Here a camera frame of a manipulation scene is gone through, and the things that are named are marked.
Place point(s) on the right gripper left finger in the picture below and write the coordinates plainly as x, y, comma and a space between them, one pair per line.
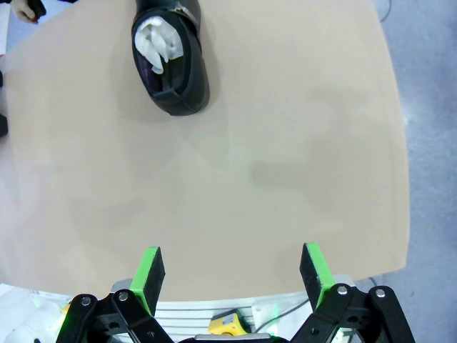
150, 278

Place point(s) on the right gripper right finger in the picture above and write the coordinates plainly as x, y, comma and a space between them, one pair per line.
316, 275

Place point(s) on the black leather loafer shoe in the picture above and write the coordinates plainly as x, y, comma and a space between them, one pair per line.
196, 82

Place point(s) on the black shoe stand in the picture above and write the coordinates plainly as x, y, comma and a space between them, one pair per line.
3, 125

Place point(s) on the person's right hand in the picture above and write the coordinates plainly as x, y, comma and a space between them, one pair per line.
25, 10

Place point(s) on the white control box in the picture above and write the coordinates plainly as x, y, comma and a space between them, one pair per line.
264, 311

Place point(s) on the yellow emergency stop button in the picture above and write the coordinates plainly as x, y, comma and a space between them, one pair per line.
225, 323

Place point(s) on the white tissue paper shoe stuffing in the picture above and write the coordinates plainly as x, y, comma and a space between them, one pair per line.
157, 39

